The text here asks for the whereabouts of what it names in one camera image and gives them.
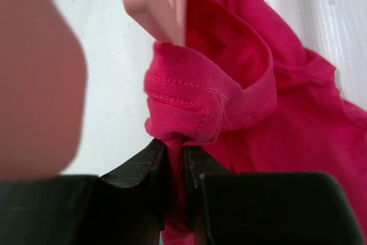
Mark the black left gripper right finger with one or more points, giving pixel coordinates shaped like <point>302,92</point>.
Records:
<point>265,208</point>

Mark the red t shirt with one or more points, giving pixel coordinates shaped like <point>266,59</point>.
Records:
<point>246,89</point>

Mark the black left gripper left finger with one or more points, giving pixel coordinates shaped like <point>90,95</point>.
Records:
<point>125,206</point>

